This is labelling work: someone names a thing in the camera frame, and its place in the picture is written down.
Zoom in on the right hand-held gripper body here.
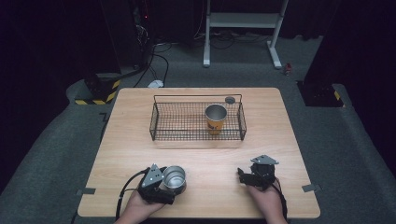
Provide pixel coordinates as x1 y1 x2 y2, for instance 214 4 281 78
246 154 280 191

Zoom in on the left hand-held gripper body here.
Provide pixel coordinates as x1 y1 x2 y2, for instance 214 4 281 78
137 163 176 205

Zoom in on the silver metal cup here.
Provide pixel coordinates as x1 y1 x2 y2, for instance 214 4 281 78
161 165 188 195

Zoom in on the black wire basket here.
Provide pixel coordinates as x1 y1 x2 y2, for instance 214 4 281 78
148 93 248 142

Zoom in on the yellow metal cup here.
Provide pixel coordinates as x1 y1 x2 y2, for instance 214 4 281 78
205 104 228 135

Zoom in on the person's left hand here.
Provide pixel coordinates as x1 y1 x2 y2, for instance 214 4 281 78
124 187 166 219

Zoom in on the grey tape strip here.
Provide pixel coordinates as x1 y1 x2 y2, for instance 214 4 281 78
76 187 97 196
301 183 322 193

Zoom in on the white power strip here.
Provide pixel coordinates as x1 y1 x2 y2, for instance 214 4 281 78
147 79 165 89

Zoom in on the black yellow striped stand base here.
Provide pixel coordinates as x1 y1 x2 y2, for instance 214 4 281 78
296 79 346 108
74 72 122 106

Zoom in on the dark equipment rack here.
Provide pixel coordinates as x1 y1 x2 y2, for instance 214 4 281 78
129 0 157 71

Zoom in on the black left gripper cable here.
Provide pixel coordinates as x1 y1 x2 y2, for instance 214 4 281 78
115 167 151 221

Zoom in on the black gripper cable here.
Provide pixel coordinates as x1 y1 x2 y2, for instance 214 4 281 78
272 177 289 219
115 167 151 221

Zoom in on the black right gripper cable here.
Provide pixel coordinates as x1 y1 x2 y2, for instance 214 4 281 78
272 177 289 219

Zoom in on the black floor cable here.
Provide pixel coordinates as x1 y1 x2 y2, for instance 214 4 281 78
133 42 173 89

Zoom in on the bundle of floor cables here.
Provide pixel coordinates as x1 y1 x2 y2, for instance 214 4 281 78
193 29 273 50

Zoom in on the white metal stand frame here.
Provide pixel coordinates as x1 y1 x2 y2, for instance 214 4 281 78
202 0 290 70

